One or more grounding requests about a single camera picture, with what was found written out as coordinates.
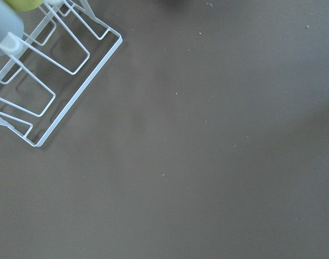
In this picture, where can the yellow cup on rack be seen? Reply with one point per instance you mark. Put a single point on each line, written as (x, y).
(24, 5)

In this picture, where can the grey cup on rack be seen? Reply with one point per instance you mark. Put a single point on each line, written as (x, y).
(9, 22)

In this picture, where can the white wire cup rack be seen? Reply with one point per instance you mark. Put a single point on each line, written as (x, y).
(64, 46)

